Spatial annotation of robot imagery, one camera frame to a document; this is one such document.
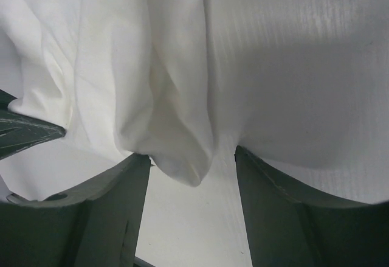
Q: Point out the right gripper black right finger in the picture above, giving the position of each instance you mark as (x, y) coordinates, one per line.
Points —
(289, 223)

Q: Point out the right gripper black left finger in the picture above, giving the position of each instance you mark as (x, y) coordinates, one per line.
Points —
(109, 211)

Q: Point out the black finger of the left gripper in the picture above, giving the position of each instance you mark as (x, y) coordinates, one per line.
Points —
(19, 133)
(5, 100)

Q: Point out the white t shirt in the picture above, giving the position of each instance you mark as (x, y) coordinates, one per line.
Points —
(121, 77)

